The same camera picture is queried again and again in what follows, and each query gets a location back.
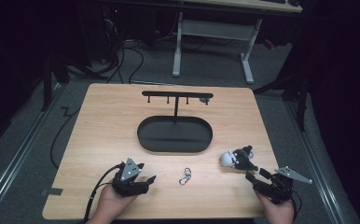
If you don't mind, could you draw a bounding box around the person's left hand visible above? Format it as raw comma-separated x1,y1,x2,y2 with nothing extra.
86,181,139,224

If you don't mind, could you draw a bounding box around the white-framed wooden desk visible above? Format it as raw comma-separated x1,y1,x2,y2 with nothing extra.
172,0,303,85

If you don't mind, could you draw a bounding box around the right hand-held gripper black cable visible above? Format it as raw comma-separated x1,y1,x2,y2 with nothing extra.
289,189,303,222

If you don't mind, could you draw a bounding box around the black key rack with tray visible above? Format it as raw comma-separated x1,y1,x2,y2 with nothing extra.
136,91,215,154

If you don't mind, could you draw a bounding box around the black floor cable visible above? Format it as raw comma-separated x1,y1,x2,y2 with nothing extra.
49,105,81,171

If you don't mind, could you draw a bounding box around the hand-held gripper black cable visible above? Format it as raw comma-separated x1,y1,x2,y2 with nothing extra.
289,189,303,222
82,162,123,224

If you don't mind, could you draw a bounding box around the bundle of black cables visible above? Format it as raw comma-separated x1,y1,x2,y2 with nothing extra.
103,18,145,85

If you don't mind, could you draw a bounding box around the left hand-held gripper black cable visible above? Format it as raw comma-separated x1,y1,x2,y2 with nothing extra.
82,162,123,224

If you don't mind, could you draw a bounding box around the black metal stand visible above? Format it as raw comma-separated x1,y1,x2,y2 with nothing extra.
41,52,107,113
252,71,311,133

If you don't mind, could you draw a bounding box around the black and white plush keychain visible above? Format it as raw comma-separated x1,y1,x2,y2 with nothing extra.
219,145,259,172

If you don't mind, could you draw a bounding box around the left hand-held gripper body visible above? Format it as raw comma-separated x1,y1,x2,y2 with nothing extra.
112,157,150,198

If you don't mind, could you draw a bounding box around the grey tape strip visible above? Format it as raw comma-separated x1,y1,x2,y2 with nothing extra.
41,187,64,197

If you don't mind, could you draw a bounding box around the person's right hand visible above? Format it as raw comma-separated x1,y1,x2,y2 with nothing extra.
255,189,295,224

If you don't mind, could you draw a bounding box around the metal floor rail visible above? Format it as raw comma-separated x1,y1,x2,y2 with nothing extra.
284,101,346,224
0,83,64,218

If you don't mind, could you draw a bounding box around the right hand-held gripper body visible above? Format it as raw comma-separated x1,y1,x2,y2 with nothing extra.
254,166,313,205

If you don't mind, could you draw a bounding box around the silver carabiner keychain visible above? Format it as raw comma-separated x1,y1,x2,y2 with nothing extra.
178,167,192,187

